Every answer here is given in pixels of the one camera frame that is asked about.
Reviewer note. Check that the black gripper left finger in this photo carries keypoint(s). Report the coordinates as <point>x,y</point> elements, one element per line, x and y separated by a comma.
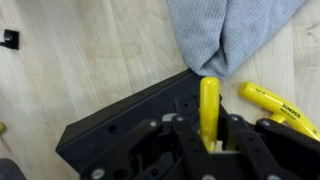
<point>186,143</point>

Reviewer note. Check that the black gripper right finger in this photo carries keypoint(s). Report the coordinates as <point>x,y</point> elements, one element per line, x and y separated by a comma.
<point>260,153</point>

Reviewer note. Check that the small yellow object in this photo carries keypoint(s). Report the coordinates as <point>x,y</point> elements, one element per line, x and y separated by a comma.
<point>2,128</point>

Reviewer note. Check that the black wedge hex key stand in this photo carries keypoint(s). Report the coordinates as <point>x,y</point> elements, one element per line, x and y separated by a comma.
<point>110,113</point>

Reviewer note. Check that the grey cloth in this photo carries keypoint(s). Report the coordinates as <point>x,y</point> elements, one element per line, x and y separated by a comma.
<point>216,36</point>

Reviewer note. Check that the small black part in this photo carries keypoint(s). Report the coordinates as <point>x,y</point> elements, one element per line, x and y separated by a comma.
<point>11,39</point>

